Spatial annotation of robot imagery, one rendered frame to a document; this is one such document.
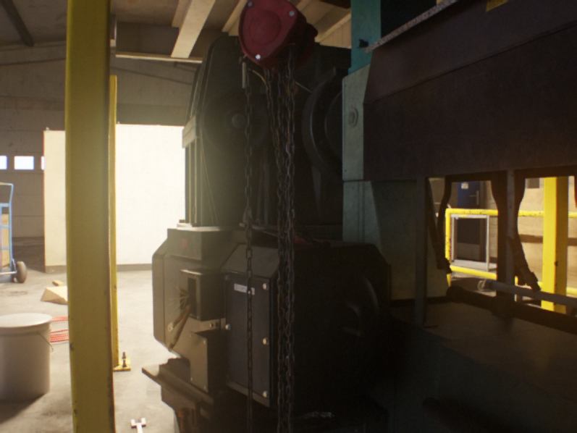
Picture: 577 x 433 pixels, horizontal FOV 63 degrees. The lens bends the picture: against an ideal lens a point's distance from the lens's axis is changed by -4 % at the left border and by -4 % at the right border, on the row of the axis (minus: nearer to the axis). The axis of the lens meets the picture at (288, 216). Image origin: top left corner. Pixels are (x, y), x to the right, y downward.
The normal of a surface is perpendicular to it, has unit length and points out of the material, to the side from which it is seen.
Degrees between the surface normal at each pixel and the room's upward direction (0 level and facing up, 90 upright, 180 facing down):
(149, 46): 90
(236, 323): 90
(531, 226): 78
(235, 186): 90
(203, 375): 90
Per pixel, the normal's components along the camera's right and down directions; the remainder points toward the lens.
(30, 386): 0.67, 0.07
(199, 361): -0.78, 0.02
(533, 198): -0.90, -0.20
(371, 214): -0.95, 0.01
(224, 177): 0.33, 0.03
